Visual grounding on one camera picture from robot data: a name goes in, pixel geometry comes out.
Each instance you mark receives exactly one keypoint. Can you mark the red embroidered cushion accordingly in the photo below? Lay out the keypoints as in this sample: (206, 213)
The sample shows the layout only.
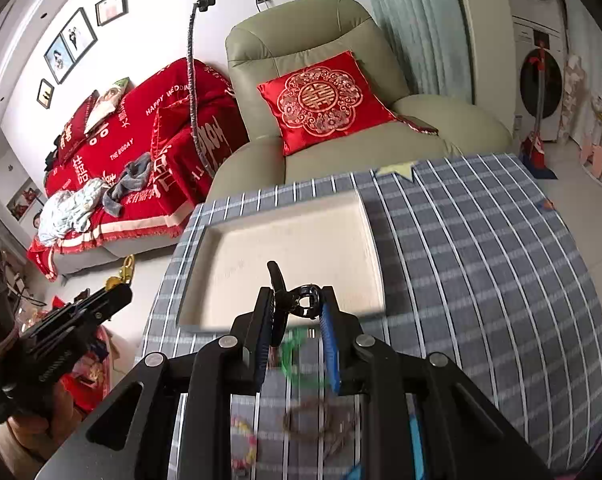
(327, 101)

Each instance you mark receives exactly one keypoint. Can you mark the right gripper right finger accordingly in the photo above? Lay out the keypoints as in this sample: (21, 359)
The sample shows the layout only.
(339, 331)

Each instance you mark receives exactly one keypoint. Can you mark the large framed photo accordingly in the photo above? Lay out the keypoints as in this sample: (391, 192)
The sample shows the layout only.
(70, 45)

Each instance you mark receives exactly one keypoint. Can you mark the grey cloth on bed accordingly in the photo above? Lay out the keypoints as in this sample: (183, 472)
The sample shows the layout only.
(133, 178)

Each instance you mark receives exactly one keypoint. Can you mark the white clothing on bed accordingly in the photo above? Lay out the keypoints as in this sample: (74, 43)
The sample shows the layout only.
(67, 211)

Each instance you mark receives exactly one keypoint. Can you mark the white washing machine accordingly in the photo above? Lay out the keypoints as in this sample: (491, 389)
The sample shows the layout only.
(535, 21)

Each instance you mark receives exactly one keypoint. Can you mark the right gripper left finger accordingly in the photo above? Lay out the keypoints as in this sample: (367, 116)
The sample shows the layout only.
(253, 332)

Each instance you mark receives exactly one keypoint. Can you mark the yellow star sticker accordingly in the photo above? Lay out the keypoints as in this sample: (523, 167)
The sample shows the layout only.
(405, 170)

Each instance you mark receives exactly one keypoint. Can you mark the green leather armchair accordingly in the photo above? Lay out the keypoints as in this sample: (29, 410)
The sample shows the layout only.
(305, 32)

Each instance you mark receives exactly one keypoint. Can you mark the gold hair ties charm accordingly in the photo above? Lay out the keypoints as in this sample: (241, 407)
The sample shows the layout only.
(124, 275)

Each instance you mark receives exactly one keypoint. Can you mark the small framed photo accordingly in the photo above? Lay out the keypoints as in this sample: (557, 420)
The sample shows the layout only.
(109, 10)

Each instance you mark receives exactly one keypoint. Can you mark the red wedding blanket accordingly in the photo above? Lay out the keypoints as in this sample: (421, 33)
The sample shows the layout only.
(185, 110)

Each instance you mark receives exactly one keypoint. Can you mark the teal curtain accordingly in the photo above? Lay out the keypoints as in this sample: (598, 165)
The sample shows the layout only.
(431, 42)

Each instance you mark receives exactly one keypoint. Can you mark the red broom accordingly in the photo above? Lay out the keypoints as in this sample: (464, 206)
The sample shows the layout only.
(532, 151)

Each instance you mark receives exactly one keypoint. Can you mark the black hair claw clip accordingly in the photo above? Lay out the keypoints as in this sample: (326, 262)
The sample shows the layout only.
(304, 301)

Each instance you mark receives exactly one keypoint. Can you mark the cream jewelry tray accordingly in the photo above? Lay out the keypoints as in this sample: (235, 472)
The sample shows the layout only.
(327, 241)

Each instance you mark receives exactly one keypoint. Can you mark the green jade bangle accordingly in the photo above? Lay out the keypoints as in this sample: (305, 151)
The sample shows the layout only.
(289, 353)

